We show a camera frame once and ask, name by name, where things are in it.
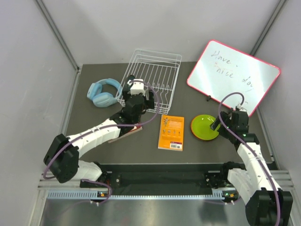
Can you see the orange plastic plate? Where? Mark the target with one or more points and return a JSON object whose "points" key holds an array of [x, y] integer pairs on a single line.
{"points": [[203, 132]]}

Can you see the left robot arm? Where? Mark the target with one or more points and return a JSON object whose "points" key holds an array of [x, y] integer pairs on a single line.
{"points": [[63, 159]]}

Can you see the red and white book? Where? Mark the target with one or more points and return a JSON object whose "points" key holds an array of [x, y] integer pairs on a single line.
{"points": [[132, 131]]}

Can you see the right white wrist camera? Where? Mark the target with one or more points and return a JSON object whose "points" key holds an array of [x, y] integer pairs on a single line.
{"points": [[240, 107]]}

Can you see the dark green ceramic plate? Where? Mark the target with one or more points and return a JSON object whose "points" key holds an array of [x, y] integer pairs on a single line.
{"points": [[128, 84]]}

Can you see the light blue headphones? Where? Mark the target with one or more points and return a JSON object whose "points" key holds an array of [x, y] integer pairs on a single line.
{"points": [[104, 99]]}

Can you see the lime green plastic plate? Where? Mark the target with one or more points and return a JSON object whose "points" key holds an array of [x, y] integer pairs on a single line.
{"points": [[204, 118]]}

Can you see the grey slotted cable duct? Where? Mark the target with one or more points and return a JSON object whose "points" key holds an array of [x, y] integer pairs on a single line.
{"points": [[97, 195]]}

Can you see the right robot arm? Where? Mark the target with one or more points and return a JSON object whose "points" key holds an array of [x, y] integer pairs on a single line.
{"points": [[266, 203]]}

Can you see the orange paperback book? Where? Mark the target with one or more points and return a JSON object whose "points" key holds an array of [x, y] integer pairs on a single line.
{"points": [[171, 134]]}

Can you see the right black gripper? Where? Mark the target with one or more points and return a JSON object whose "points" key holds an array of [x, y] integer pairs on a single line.
{"points": [[226, 117]]}

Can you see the white wire dish rack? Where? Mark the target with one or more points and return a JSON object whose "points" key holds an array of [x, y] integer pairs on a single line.
{"points": [[158, 69]]}

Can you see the pink framed whiteboard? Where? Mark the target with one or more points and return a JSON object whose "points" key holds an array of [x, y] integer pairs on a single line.
{"points": [[232, 77]]}

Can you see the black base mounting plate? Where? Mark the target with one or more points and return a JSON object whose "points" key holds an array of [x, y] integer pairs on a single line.
{"points": [[203, 175]]}

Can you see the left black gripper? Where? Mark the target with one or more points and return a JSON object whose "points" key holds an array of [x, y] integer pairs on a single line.
{"points": [[148, 104]]}

